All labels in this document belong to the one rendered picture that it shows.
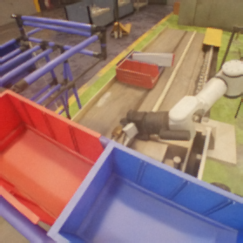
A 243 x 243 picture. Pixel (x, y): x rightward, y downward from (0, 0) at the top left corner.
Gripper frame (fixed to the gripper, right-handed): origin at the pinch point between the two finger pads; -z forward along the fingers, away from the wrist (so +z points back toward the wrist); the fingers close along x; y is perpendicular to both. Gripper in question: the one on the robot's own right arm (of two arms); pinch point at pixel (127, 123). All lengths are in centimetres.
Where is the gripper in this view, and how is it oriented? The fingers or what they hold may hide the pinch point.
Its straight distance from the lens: 67.3
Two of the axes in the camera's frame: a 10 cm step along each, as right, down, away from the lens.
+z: 7.8, -0.1, -6.3
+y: 4.6, -6.7, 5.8
